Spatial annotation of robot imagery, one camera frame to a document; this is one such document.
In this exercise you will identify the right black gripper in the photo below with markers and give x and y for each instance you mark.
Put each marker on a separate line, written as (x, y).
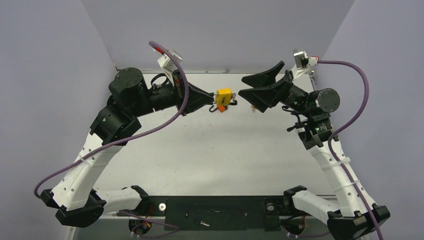
(288, 91)

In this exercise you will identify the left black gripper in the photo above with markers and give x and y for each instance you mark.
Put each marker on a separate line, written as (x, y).
(197, 98)

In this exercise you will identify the yellow padlock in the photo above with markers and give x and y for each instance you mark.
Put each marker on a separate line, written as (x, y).
(223, 97)

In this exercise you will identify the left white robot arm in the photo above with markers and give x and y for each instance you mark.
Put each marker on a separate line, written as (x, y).
(76, 201)

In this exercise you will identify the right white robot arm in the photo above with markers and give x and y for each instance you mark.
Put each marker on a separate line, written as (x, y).
(356, 214)

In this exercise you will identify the orange padlock with key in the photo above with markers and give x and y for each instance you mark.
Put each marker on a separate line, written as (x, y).
(222, 108)

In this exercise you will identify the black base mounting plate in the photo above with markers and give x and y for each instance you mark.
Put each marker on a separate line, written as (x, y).
(268, 224)

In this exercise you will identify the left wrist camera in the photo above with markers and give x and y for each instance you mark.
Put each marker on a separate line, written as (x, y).
(166, 64)

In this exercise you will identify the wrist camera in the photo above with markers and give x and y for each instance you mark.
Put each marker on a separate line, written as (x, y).
(303, 63)
(166, 64)

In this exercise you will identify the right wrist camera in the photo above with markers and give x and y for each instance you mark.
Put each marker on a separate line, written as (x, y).
(303, 63)

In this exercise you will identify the aluminium frame rail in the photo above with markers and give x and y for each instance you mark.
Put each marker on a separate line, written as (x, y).
(199, 208)

